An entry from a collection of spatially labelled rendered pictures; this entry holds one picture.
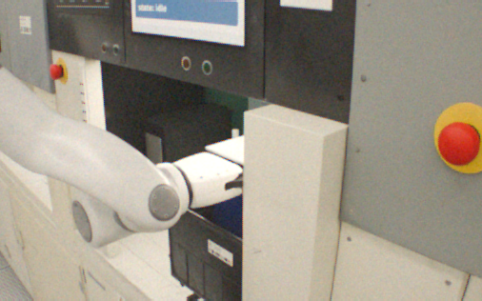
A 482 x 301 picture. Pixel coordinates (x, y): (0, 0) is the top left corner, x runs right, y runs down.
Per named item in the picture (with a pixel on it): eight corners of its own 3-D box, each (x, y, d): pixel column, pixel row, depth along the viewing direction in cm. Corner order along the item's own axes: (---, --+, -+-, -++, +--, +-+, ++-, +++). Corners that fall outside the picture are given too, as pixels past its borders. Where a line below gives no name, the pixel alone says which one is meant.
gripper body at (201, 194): (153, 199, 75) (206, 180, 82) (191, 223, 68) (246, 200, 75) (150, 157, 72) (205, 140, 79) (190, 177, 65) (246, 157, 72)
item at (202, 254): (167, 287, 93) (157, 145, 81) (237, 252, 106) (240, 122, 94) (249, 350, 76) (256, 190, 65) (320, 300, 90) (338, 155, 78)
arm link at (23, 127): (15, 31, 46) (202, 190, 60) (-9, 73, 59) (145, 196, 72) (-35, 91, 42) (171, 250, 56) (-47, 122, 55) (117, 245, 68)
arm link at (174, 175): (145, 207, 73) (159, 201, 75) (177, 228, 67) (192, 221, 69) (140, 159, 70) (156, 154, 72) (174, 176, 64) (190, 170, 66)
